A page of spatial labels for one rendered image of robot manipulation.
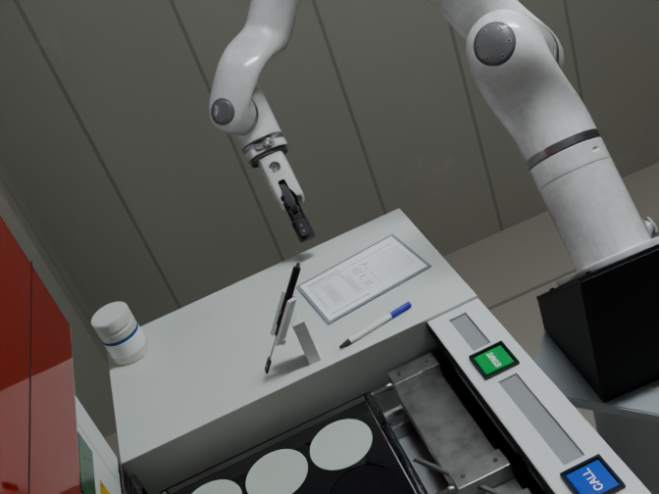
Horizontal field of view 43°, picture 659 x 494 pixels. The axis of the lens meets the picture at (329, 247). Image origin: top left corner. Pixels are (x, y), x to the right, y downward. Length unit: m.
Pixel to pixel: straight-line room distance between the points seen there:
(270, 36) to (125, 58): 1.13
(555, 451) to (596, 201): 0.39
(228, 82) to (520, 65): 0.52
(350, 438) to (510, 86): 0.59
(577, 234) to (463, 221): 1.85
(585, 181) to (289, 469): 0.62
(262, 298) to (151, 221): 1.33
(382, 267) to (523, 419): 0.46
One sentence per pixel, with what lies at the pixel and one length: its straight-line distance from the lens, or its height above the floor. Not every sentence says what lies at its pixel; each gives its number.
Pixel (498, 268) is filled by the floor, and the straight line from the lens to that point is 3.06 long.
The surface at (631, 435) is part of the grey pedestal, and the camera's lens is 1.52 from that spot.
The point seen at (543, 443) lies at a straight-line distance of 1.16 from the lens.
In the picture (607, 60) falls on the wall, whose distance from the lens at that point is 3.18.
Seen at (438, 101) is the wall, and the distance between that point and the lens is 2.92.
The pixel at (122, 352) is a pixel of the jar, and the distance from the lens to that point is 1.56.
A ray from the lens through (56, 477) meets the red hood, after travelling 0.91.
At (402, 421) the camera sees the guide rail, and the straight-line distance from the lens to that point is 1.39.
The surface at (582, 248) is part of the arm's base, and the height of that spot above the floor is 1.04.
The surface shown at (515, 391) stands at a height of 0.96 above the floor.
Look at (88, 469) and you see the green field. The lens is 1.21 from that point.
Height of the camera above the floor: 1.82
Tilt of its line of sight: 32 degrees down
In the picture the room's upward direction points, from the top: 21 degrees counter-clockwise
